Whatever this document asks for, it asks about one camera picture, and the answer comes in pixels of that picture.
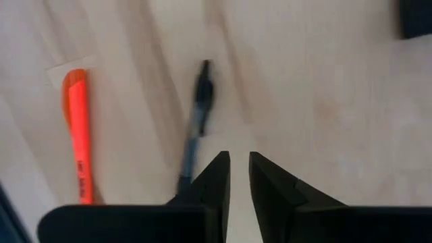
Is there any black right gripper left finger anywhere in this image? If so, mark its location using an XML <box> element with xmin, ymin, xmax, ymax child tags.
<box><xmin>36</xmin><ymin>151</ymin><xmax>232</xmax><ymax>243</ymax></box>

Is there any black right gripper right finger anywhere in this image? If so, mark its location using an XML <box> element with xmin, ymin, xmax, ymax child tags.
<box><xmin>248</xmin><ymin>151</ymin><xmax>432</xmax><ymax>243</ymax></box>

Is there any orange highlighter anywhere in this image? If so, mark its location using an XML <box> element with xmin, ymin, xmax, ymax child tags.
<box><xmin>60</xmin><ymin>68</ymin><xmax>95</xmax><ymax>206</ymax></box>

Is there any black ballpoint pen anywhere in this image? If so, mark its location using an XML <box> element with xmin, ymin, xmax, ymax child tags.
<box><xmin>175</xmin><ymin>59</ymin><xmax>217</xmax><ymax>196</ymax></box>

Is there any black mesh desk organizer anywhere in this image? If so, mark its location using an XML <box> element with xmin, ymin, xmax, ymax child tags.
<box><xmin>398</xmin><ymin>0</ymin><xmax>432</xmax><ymax>41</ymax></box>

